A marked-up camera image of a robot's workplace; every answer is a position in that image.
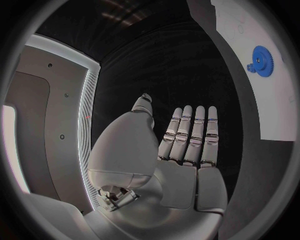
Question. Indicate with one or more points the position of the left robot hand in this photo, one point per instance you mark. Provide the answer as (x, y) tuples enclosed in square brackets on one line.
[(145, 187)]

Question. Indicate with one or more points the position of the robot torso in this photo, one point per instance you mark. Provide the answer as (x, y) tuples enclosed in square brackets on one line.
[(63, 121)]

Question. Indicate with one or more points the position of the white task board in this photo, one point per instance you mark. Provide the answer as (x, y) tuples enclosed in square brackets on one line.
[(269, 105)]

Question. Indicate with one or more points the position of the small blue gear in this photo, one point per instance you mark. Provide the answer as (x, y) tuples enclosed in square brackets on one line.
[(250, 67)]

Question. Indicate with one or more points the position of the large blue gear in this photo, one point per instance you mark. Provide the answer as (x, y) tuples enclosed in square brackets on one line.
[(263, 61)]

